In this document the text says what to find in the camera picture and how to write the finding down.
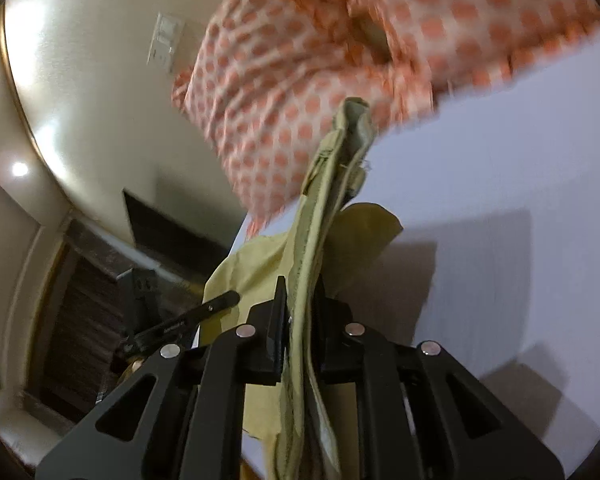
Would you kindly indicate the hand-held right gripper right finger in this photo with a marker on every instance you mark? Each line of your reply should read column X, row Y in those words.
column 330, row 332

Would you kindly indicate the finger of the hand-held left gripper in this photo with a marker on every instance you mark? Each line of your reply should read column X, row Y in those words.
column 190, row 317
column 141, row 295

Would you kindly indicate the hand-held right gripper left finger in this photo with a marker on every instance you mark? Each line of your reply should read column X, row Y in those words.
column 274, row 332

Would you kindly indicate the khaki pants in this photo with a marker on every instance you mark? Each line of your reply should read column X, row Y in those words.
column 325, row 200

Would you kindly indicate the dark wooden door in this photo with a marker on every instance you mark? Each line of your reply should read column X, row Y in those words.
column 80, row 330

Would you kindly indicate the round ceiling light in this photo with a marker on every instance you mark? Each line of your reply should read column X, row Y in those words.
column 19, row 169

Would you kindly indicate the white bed sheet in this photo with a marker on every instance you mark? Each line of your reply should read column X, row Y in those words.
column 480, row 185

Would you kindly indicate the orange dotted white garment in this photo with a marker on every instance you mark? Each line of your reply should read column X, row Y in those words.
column 280, row 85

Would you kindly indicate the white wall switch plate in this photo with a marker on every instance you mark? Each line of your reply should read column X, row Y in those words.
column 166, row 42

